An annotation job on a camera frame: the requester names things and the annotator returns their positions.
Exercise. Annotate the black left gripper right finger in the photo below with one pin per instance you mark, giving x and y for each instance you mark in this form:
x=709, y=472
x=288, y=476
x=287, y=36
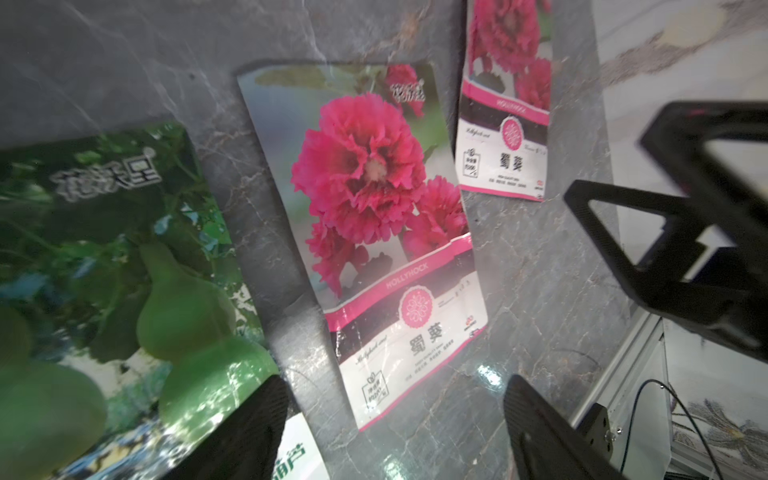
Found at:
x=545, y=446

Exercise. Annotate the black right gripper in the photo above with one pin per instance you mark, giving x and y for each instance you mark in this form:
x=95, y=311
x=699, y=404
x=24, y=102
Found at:
x=723, y=302

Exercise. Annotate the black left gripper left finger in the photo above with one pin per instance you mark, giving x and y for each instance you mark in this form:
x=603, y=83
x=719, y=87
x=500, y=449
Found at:
x=245, y=445

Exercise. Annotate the small green gourd seed packet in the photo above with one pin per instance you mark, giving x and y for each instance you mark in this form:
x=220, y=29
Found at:
x=128, y=333

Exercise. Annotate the red flower seed packet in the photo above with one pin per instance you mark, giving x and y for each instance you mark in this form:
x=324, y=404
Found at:
x=361, y=157

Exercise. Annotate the pink label seed packet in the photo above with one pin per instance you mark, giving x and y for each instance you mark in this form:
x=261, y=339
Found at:
x=505, y=97

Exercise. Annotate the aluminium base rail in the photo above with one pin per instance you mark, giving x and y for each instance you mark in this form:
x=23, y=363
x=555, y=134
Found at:
x=633, y=390

